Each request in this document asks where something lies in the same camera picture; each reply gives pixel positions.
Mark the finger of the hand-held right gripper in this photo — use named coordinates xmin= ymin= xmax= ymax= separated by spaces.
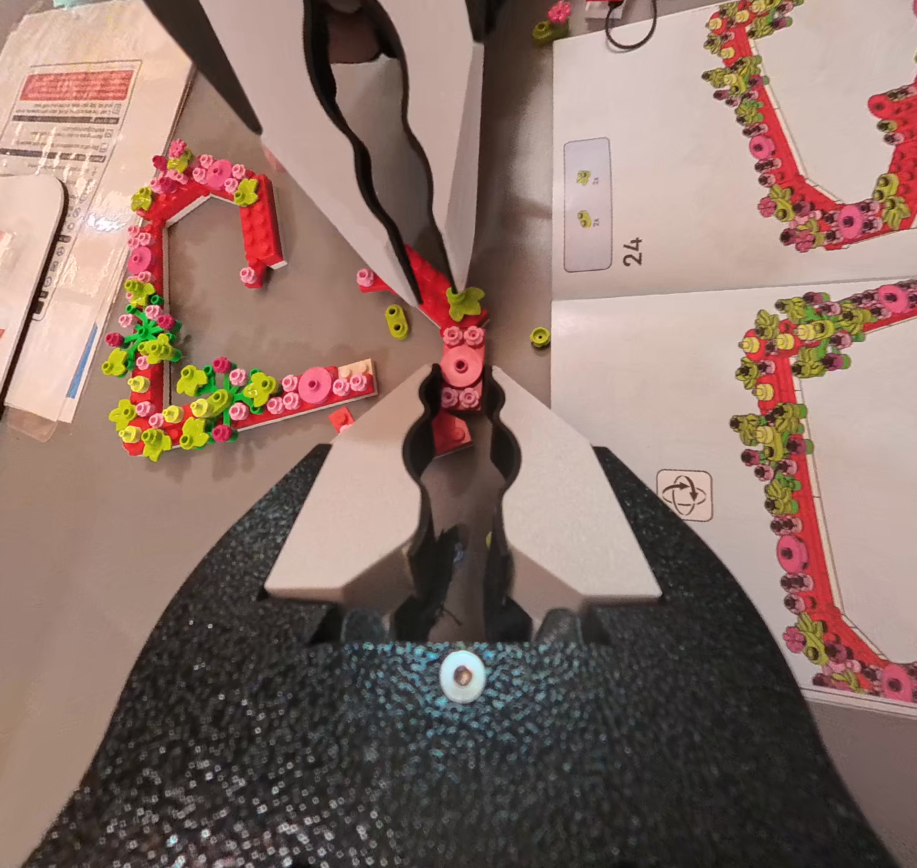
xmin=175 ymin=0 xmax=427 ymax=306
xmin=357 ymin=0 xmax=487 ymax=296

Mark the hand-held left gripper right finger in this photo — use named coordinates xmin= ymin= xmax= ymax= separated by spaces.
xmin=488 ymin=365 xmax=663 ymax=612

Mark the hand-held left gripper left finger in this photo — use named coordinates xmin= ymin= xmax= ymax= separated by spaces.
xmin=264 ymin=364 xmax=441 ymax=607

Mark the large red lego heart section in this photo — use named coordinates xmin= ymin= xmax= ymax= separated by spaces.
xmin=107 ymin=139 xmax=378 ymax=462

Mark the small red lego heart section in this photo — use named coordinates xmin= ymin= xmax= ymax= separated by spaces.
xmin=356 ymin=245 xmax=495 ymax=462

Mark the lego instruction booklet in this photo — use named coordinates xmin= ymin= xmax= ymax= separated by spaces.
xmin=550 ymin=0 xmax=917 ymax=707

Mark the person's right hand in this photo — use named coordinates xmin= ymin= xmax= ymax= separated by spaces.
xmin=314 ymin=0 xmax=402 ymax=66

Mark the clear plastic bag with papers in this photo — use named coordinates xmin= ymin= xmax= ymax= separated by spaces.
xmin=0 ymin=0 xmax=196 ymax=442

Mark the lime plate with pink flower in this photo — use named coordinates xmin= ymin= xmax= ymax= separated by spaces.
xmin=532 ymin=0 xmax=574 ymax=45

